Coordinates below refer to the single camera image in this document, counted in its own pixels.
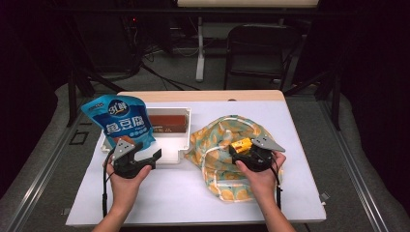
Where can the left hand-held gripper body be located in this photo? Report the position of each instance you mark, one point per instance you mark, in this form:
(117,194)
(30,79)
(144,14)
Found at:
(129,166)

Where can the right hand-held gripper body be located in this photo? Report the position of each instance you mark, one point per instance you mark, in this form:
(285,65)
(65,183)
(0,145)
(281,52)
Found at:
(257,158)

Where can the yellow box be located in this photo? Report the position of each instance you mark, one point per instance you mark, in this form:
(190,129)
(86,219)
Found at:
(241,145)

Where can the white plastic bin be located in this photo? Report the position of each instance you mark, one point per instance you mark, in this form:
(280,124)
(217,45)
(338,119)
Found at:
(170,145)

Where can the orange-print cloth bag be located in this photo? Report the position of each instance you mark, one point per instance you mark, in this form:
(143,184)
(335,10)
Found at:
(212,154)

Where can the blue snack pouch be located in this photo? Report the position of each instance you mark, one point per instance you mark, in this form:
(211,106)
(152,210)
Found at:
(121,119)

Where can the brown box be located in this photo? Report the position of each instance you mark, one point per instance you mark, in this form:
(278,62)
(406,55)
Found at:
(167,124)

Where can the person's left hand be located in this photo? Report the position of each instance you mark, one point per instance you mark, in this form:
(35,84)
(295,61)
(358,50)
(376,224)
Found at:
(127,190)

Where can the person's right hand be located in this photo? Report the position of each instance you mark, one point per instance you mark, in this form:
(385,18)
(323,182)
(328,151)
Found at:
(262,183)

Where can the white table sheet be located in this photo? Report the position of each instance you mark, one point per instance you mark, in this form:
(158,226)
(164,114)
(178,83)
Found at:
(174,193)

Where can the black metal stand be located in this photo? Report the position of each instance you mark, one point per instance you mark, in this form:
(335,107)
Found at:
(72,96)
(336,103)

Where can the black folding chair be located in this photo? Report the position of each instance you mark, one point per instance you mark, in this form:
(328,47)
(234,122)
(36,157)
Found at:
(261,48)

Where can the white desk leg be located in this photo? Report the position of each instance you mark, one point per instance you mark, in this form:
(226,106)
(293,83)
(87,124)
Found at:
(200,48)

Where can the small metal bracket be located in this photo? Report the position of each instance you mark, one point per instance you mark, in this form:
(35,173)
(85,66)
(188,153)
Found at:
(325,196)
(65,212)

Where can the aluminium frame rail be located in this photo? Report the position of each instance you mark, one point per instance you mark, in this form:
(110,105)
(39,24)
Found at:
(45,167)
(357,174)

